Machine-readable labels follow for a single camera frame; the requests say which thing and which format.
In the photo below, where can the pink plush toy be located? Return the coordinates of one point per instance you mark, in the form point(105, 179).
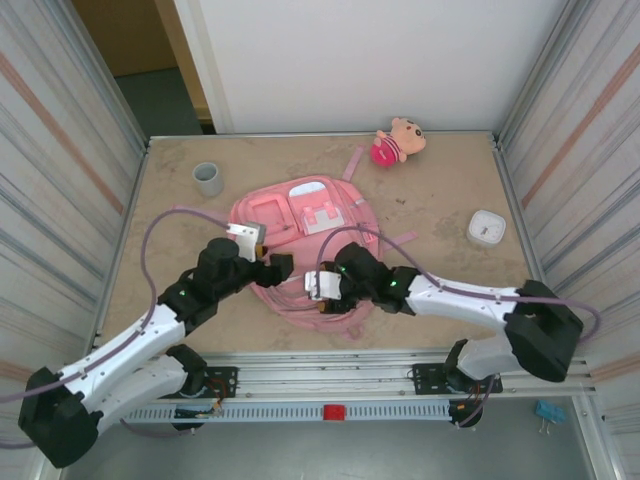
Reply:
point(395, 145)

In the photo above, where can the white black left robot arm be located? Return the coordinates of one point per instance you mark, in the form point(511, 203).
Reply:
point(130, 345)

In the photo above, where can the orange wooden door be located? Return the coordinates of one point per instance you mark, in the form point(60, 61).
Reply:
point(125, 35)

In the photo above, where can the grey plastic cup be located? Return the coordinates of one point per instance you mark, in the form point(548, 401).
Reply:
point(208, 181)

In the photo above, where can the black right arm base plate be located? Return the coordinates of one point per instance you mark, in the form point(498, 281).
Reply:
point(425, 372)

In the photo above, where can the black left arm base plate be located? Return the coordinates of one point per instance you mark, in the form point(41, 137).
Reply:
point(225, 375)

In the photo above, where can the aluminium rail frame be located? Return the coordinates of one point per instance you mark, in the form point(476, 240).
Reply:
point(325, 380)

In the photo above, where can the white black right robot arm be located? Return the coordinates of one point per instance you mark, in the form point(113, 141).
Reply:
point(465, 302)

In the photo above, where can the blue binder clip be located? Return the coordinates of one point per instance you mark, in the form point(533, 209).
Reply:
point(550, 410)

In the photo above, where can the pink backpack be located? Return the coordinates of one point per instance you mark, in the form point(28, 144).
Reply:
point(295, 240)

